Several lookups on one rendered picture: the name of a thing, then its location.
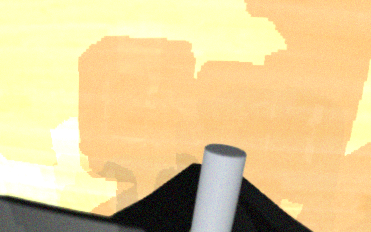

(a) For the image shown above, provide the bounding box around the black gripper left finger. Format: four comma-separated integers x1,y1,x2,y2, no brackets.
0,163,202,232

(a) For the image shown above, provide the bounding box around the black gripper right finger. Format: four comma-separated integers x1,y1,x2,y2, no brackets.
231,176,314,232

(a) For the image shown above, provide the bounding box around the grey cylinder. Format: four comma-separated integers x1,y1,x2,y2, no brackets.
189,144,247,232

